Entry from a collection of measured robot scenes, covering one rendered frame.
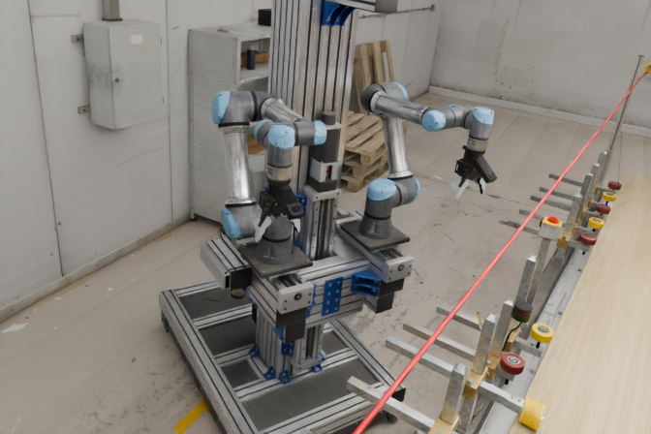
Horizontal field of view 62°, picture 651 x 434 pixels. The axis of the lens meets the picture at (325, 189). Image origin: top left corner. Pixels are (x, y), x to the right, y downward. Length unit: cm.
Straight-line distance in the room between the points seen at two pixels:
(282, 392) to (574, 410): 135
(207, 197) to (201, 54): 112
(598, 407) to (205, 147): 319
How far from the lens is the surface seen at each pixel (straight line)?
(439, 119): 200
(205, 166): 431
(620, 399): 211
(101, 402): 308
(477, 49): 974
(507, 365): 205
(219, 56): 399
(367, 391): 172
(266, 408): 268
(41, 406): 314
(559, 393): 202
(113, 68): 339
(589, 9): 947
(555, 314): 294
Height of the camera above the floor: 214
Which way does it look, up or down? 24 degrees down
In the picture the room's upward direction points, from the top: 6 degrees clockwise
